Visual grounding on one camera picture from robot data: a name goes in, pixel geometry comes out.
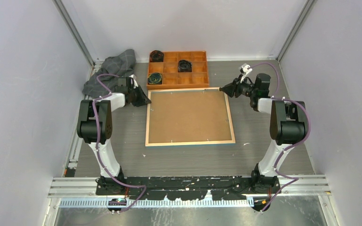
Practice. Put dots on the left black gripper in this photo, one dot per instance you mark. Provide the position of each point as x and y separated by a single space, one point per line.
143 100

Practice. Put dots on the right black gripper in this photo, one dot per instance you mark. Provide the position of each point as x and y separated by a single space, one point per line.
234 87

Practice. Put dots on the blue picture frame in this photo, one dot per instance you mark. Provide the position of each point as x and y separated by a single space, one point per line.
199 116

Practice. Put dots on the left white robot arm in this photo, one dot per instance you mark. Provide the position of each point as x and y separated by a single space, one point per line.
95 125

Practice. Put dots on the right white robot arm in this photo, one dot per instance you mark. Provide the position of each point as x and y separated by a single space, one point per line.
289 125

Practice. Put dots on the green black tape roll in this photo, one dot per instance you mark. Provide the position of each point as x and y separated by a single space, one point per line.
155 79

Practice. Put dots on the grey checked cloth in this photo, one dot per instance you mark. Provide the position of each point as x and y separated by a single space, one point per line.
106 77

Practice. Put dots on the orange compartment tray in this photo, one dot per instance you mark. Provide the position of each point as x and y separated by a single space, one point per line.
177 70

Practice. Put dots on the black tape roll top left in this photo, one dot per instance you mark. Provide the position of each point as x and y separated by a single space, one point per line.
156 56

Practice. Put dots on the black tape roll centre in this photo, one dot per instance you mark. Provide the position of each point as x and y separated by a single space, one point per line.
184 66

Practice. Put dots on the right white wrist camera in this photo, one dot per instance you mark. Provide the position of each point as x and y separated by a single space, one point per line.
245 70

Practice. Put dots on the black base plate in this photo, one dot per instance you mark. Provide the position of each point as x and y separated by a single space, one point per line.
187 188

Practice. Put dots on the aluminium left rail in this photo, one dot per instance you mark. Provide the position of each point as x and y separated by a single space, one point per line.
76 142

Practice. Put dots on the aluminium rail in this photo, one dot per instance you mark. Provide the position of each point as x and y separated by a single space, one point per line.
76 142
81 193

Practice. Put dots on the aluminium front rail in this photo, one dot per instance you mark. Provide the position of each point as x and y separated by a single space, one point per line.
81 193

